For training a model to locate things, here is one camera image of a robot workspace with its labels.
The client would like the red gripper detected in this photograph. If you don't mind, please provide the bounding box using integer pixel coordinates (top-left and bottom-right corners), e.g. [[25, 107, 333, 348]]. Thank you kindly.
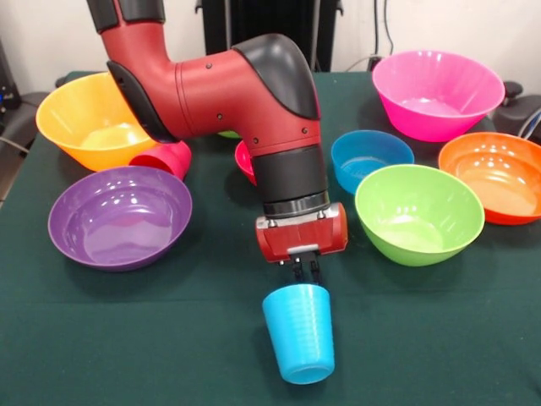
[[254, 201, 350, 286]]

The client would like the blue cup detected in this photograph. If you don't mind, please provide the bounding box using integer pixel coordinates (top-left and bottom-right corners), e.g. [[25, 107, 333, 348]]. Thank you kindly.
[[261, 283, 336, 386]]

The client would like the red cup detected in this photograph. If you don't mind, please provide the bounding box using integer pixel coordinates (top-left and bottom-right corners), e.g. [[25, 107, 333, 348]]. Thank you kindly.
[[128, 140, 194, 182]]

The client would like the pink bowl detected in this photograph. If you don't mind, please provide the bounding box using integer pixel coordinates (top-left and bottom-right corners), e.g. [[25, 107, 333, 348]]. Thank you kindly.
[[371, 49, 506, 144]]

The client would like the red bowl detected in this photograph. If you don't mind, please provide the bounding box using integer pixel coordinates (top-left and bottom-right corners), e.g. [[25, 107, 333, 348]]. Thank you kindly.
[[234, 140, 258, 187]]

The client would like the blue bowl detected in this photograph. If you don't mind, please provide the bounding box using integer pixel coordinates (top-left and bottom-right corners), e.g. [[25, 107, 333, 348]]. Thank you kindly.
[[330, 129, 416, 196]]

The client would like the dark green tablecloth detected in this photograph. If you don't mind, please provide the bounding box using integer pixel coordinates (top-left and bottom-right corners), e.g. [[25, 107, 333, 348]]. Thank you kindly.
[[0, 70, 541, 406]]

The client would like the purple bowl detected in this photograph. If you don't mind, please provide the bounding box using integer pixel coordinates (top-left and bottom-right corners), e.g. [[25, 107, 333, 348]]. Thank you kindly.
[[47, 165, 194, 272]]

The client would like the orange bowl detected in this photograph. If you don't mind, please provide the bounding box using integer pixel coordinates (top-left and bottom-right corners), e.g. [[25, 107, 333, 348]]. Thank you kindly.
[[437, 131, 541, 227]]

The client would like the black office chair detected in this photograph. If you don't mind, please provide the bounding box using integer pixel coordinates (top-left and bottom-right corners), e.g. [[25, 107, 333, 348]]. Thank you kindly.
[[0, 91, 52, 153], [494, 80, 541, 143]]

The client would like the yellow bowl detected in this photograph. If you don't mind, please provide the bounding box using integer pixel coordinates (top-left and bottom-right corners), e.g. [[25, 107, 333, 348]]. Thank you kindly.
[[35, 71, 154, 173]]

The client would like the black computer box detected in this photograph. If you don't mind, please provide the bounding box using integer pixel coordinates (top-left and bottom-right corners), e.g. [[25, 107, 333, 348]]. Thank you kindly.
[[0, 40, 22, 113]]

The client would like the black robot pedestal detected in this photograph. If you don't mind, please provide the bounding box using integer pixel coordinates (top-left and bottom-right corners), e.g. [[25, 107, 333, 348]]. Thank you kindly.
[[194, 0, 344, 73]]

